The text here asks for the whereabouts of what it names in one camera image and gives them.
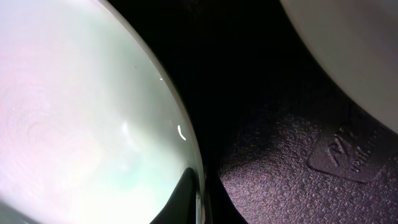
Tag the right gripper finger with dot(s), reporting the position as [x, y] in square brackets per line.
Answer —
[181, 207]

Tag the white plate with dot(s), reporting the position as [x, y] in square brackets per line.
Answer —
[355, 42]
[92, 127]

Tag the black round tray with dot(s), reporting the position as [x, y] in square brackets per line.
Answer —
[280, 142]

